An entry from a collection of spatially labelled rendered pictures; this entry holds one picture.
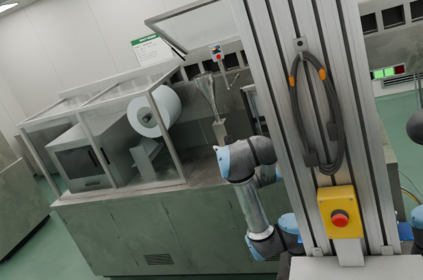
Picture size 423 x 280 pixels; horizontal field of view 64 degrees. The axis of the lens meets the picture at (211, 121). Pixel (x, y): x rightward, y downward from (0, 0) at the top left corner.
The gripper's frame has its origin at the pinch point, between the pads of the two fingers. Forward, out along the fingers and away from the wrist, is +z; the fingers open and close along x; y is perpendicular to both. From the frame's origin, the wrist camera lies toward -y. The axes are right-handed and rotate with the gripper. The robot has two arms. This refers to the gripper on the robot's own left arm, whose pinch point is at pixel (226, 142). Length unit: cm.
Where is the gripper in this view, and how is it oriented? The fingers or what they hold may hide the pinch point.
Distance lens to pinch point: 188.3
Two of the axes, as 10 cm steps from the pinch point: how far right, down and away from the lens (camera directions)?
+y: 1.9, 9.3, 3.3
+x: 9.7, -2.2, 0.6
